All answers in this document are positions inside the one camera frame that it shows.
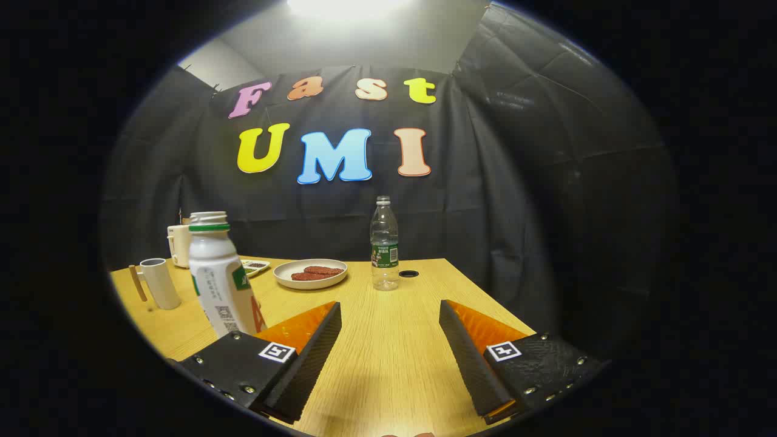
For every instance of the cream toaster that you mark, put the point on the cream toaster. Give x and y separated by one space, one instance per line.
179 246

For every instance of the clear plastic water bottle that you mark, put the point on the clear plastic water bottle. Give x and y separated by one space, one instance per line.
384 243

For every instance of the wooden table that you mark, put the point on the wooden table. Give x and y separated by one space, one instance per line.
388 340

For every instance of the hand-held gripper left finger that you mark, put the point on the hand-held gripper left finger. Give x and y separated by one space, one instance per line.
306 370

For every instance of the white divided bean dish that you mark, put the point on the white divided bean dish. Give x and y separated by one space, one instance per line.
255 267

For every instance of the white juice bottle green label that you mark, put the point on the white juice bottle green label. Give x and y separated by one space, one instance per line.
217 273

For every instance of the white round plate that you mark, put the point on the white round plate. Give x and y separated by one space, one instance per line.
291 267

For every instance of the red sausage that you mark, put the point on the red sausage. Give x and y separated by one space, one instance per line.
309 277
325 269

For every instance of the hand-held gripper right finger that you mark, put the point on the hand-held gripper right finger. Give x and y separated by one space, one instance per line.
470 364

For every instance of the black backdrop cloth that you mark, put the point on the black backdrop cloth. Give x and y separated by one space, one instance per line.
485 182

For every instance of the black round table grommet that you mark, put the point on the black round table grommet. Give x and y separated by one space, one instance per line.
408 274

